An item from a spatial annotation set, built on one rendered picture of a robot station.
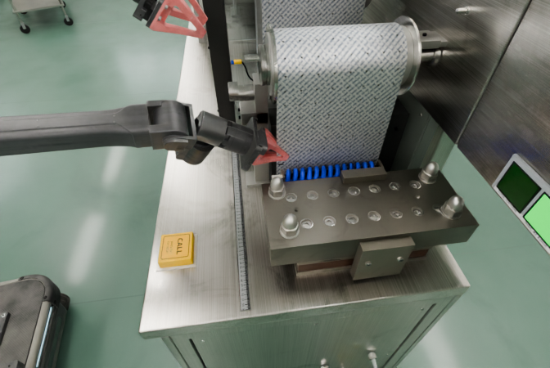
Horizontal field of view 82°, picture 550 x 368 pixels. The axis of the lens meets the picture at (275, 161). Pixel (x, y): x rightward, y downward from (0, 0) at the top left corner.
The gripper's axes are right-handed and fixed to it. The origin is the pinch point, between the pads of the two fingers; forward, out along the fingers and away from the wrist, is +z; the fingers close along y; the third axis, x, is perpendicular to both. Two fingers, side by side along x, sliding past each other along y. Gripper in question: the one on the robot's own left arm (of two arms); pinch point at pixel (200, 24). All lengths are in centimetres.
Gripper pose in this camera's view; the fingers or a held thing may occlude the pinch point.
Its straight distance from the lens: 58.9
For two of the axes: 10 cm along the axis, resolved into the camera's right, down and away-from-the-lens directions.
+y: 1.2, 6.8, -7.3
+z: 7.6, 4.1, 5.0
